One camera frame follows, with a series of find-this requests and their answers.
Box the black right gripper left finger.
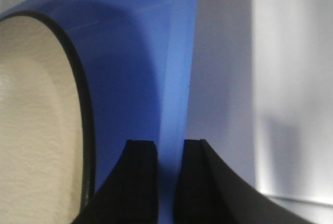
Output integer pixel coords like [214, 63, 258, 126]
[73, 140, 158, 223]

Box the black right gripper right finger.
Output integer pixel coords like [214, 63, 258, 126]
[173, 139, 308, 224]

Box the beige plate with black rim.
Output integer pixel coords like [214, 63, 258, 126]
[1, 11, 95, 223]

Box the blue plastic tray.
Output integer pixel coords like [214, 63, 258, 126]
[1, 0, 197, 223]

